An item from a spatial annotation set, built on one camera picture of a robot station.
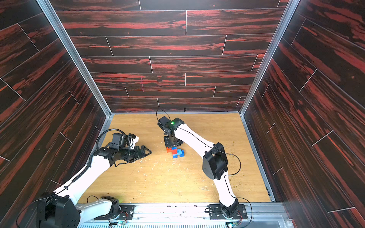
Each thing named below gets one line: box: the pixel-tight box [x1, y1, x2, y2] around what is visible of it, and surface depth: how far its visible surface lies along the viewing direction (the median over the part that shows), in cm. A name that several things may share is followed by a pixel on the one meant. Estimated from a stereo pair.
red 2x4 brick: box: [166, 146, 178, 155], surface depth 88 cm
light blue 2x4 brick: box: [172, 148, 183, 156], surface depth 93 cm
